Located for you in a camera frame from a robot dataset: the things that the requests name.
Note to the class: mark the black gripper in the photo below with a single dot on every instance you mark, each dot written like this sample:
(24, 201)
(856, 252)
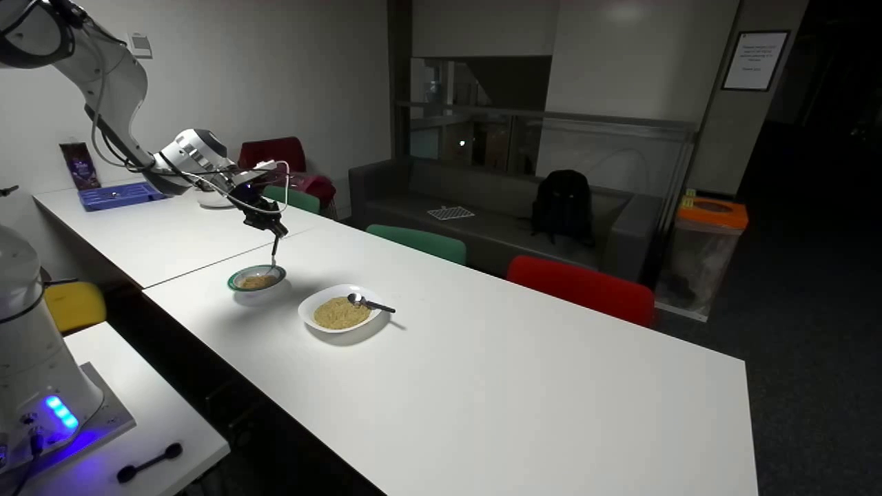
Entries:
(257, 209)

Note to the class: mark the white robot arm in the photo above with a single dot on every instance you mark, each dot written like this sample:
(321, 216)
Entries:
(115, 82)

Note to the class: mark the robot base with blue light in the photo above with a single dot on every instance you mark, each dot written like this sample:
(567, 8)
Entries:
(51, 402)

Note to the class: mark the green rimmed round bowl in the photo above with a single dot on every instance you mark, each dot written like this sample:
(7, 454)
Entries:
(254, 279)

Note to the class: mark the white oval bowl with grains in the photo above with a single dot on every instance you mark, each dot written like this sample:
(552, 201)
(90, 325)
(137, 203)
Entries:
(334, 314)

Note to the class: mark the green chair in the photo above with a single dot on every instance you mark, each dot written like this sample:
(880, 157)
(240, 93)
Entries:
(423, 241)
(299, 199)

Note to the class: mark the white plate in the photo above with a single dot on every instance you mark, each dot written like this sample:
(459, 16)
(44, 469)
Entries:
(214, 201)

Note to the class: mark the dark red armchair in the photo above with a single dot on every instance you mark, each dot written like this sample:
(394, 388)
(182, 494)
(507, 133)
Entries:
(291, 176)

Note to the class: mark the metal spoon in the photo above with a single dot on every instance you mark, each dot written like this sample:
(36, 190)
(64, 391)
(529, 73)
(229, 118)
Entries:
(357, 299)

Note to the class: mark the blue box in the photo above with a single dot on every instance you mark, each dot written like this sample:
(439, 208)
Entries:
(120, 197)

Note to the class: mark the paper on sofa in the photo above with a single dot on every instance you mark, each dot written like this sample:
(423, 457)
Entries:
(451, 212)

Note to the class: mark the yellow stool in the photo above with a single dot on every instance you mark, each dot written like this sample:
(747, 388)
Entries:
(75, 303)

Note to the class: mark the dark grey sofa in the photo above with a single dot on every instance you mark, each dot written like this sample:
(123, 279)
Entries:
(401, 190)

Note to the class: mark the black dumbbell shaped tool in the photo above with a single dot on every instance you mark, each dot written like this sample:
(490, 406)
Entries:
(131, 471)

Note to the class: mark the black backpack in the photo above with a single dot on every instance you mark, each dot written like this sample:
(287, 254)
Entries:
(564, 203)

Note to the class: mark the red chair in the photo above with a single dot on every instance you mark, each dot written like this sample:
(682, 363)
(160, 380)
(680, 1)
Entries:
(589, 288)

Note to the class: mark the orange lidded bin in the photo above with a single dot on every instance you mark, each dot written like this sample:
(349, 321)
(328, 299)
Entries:
(702, 249)

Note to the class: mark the framed wall notice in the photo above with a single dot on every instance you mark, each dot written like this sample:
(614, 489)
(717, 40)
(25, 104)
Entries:
(753, 57)

